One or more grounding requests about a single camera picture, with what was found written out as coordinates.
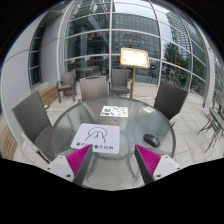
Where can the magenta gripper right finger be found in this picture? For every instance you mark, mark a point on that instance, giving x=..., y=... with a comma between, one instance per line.
x=152, y=166

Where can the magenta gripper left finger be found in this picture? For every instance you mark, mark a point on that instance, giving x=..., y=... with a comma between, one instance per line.
x=73, y=167

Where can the black computer mouse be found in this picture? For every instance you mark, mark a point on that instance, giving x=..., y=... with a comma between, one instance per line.
x=151, y=140

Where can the white mouse outline sheet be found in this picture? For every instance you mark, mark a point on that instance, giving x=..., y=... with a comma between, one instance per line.
x=103, y=138

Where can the round glass table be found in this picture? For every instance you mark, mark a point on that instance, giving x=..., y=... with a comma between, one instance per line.
x=115, y=171

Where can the grey wicker chair left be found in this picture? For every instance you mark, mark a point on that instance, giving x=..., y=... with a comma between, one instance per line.
x=36, y=126

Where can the round cork coaster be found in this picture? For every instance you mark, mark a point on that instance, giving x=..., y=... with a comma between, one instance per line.
x=113, y=122

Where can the colourful menu card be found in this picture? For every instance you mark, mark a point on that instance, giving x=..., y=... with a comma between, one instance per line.
x=114, y=111

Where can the grey wicker chair right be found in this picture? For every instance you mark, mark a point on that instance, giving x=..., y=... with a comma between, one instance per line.
x=169, y=101

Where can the grey wicker chair behind table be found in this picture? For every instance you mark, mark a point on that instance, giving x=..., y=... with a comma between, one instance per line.
x=93, y=87

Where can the metal folding chair right edge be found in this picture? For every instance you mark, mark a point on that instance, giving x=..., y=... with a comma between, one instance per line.
x=216, y=123

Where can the grey wicker armchair left back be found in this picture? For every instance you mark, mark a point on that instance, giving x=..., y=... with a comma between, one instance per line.
x=68, y=82

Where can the grey wicker armchair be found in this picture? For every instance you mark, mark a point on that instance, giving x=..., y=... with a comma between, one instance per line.
x=119, y=82
x=68, y=82

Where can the grey wicker armchair centre back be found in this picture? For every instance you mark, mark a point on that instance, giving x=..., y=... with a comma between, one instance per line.
x=119, y=82

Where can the gold menu display stand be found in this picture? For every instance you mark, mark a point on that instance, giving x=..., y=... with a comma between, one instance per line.
x=134, y=58

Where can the wooden bench along wall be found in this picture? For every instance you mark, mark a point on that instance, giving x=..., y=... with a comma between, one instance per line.
x=49, y=95

